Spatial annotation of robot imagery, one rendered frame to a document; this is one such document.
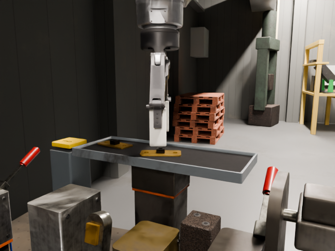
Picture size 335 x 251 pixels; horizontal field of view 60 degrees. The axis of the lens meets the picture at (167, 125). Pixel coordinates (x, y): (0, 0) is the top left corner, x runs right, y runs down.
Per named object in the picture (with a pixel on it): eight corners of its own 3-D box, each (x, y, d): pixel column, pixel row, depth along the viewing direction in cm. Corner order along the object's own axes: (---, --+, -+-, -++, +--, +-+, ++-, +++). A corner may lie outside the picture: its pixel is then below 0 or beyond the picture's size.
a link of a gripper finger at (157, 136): (166, 107, 52) (166, 108, 51) (166, 145, 53) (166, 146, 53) (149, 107, 52) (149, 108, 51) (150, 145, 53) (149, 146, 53)
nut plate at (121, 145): (96, 144, 69) (96, 139, 68) (108, 141, 72) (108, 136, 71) (122, 149, 64) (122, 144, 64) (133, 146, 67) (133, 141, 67)
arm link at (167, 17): (131, -9, 51) (132, 27, 52) (184, -9, 50) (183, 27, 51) (138, 4, 60) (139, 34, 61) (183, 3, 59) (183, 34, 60)
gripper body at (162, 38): (143, 32, 60) (143, 77, 62) (137, 26, 52) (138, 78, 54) (179, 32, 60) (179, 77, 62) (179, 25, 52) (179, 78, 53)
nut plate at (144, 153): (139, 156, 58) (139, 150, 58) (141, 151, 62) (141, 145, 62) (181, 156, 58) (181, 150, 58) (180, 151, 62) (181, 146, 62)
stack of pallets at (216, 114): (187, 130, 702) (187, 92, 686) (224, 132, 674) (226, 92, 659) (171, 141, 581) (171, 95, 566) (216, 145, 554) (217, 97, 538)
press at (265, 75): (278, 122, 820) (285, 14, 770) (279, 127, 731) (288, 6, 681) (249, 120, 844) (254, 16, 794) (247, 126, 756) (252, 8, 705)
